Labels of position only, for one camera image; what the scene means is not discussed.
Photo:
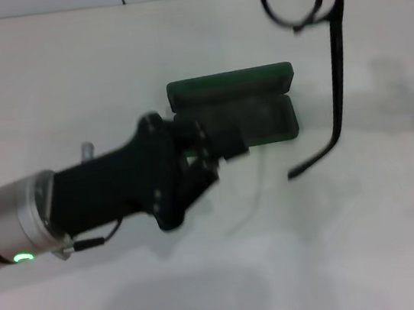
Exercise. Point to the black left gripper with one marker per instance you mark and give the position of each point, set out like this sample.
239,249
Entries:
111,187

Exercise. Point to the green glasses case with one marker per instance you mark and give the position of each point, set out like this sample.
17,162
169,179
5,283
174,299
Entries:
258,78

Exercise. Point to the black thin-frame glasses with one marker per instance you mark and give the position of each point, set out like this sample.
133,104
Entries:
337,79

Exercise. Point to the silver connector plug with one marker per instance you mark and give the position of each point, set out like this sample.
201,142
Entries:
87,150

